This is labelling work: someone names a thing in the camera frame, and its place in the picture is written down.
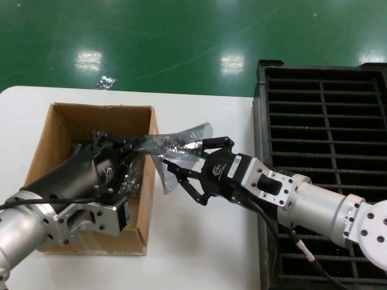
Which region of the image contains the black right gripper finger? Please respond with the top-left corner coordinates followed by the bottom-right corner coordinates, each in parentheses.
top-left (198, 136), bottom-right (236, 160)
top-left (163, 159), bottom-right (212, 207)

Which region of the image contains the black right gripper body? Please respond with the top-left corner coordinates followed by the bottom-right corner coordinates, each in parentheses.
top-left (200, 150), bottom-right (281, 219)

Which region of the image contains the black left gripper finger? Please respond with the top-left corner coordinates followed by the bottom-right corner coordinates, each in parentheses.
top-left (116, 146), bottom-right (141, 194)
top-left (90, 129), bottom-right (146, 149)

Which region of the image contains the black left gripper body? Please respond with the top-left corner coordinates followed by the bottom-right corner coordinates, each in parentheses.
top-left (18, 144), bottom-right (131, 214)

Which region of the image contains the clear plastic bag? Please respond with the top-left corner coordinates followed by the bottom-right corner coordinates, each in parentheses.
top-left (132, 121), bottom-right (215, 196)

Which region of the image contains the brown cardboard box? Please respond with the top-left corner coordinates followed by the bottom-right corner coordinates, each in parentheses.
top-left (23, 102), bottom-right (160, 257)

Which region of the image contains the black slotted plastic container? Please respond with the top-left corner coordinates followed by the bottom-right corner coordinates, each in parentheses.
top-left (252, 59), bottom-right (387, 290)

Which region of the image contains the crumpled foil floor scrap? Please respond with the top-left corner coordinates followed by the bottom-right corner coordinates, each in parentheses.
top-left (96, 76), bottom-right (118, 91)

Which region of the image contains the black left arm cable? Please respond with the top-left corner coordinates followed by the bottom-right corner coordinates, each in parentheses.
top-left (0, 193), bottom-right (102, 212)

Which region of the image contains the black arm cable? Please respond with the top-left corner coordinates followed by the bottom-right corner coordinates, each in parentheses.
top-left (0, 193), bottom-right (102, 212)
top-left (255, 207), bottom-right (344, 290)

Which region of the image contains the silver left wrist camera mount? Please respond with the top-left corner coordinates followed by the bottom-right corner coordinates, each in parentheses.
top-left (42, 198), bottom-right (133, 246)

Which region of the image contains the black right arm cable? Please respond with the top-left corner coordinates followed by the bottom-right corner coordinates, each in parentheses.
top-left (255, 207), bottom-right (344, 290)

